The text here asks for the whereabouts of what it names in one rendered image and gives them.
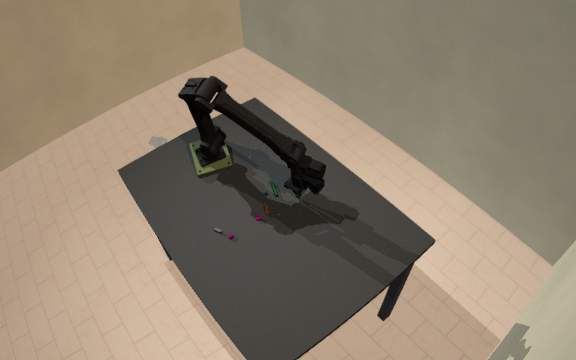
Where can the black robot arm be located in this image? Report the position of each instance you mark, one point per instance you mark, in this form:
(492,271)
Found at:
(290,151)

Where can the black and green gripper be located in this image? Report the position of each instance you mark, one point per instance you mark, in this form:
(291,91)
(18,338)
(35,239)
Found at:
(289,184)

